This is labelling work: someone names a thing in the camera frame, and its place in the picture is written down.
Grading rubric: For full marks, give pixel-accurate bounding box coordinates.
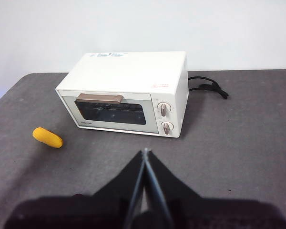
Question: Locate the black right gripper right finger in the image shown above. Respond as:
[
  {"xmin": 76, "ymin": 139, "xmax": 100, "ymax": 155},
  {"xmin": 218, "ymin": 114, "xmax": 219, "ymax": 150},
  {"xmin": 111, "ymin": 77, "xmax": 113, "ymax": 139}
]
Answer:
[{"xmin": 146, "ymin": 150, "xmax": 286, "ymax": 229}]

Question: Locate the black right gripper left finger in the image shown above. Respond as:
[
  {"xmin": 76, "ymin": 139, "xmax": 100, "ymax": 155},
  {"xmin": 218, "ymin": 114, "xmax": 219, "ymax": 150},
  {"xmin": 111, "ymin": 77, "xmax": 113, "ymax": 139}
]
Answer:
[{"xmin": 4, "ymin": 150, "xmax": 145, "ymax": 229}]

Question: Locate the oven door with beige handle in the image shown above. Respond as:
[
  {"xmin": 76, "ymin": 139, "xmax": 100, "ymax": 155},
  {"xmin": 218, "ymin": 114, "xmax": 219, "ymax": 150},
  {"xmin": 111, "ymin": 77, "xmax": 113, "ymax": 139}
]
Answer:
[{"xmin": 58, "ymin": 90, "xmax": 158, "ymax": 135}]

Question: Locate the beige oven knob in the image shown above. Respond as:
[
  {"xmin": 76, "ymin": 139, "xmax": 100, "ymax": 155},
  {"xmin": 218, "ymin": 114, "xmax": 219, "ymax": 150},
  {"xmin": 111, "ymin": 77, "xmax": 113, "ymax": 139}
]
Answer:
[
  {"xmin": 157, "ymin": 102, "xmax": 171, "ymax": 118},
  {"xmin": 160, "ymin": 121, "xmax": 174, "ymax": 135}
]

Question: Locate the white toaster oven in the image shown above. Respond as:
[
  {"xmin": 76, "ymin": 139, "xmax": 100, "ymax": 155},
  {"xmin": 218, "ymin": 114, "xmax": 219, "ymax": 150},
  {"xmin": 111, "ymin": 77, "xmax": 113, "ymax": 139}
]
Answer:
[{"xmin": 55, "ymin": 51, "xmax": 189, "ymax": 138}]

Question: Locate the yellow corn cob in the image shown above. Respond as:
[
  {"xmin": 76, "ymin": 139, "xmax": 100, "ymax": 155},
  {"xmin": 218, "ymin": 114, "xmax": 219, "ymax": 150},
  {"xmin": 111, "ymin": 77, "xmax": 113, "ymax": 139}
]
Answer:
[{"xmin": 32, "ymin": 127, "xmax": 63, "ymax": 149}]

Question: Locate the black oven power cable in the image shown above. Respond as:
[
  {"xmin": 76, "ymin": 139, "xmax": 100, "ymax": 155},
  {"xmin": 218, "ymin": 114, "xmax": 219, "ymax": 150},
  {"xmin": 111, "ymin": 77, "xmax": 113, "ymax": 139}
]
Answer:
[{"xmin": 187, "ymin": 76, "xmax": 229, "ymax": 100}]

